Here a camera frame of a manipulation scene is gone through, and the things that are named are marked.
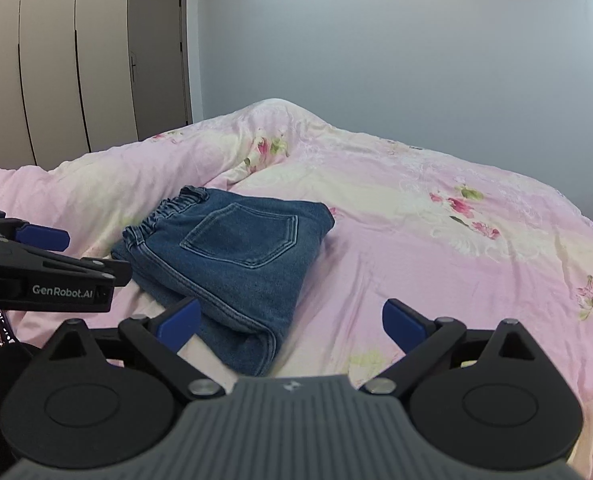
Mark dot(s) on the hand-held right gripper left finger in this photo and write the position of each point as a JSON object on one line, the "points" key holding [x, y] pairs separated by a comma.
{"points": [[179, 327]]}

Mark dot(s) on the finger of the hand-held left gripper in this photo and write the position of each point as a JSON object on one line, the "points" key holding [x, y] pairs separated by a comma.
{"points": [[44, 237], [91, 267]]}

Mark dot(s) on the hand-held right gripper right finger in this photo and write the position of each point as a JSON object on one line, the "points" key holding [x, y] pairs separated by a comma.
{"points": [[401, 325]]}

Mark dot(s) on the blue denim pants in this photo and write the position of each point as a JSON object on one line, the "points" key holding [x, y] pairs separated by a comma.
{"points": [[236, 260]]}

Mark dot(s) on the pink floral blanket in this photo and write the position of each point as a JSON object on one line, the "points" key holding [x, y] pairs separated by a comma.
{"points": [[426, 260]]}

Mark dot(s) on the beige wardrobe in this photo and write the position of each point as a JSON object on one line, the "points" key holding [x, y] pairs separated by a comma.
{"points": [[51, 60]]}

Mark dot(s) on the grey door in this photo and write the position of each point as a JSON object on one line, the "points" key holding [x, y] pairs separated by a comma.
{"points": [[161, 60]]}

